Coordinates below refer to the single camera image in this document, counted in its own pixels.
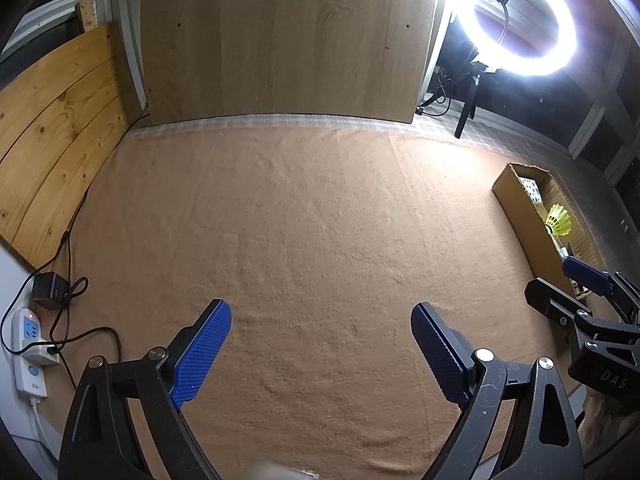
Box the pine wood panel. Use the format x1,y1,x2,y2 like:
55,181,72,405
0,22,151,268

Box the white power strip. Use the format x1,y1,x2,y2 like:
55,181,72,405
11,308,61,480

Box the black power cable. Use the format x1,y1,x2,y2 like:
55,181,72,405
0,230,123,392

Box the black tripod cable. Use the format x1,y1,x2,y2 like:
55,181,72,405
425,82,452,117

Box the ring light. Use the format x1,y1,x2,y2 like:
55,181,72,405
450,0,577,77

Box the yellow shuttlecock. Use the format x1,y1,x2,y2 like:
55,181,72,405
545,204,572,237

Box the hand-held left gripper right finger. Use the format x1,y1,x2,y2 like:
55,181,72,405
410,302,586,480

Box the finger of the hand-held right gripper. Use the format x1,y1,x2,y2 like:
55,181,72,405
525,278,593,331
562,256,640,311

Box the black power adapter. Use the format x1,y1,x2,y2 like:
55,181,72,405
32,272,71,311

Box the patterned white tissue pack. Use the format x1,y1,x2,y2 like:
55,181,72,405
517,176,542,206

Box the light wooden board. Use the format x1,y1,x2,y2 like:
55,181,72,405
135,0,441,126

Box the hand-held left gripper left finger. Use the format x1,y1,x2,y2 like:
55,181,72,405
59,298,233,480

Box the cardboard box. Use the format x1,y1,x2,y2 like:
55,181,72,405
492,162,608,301

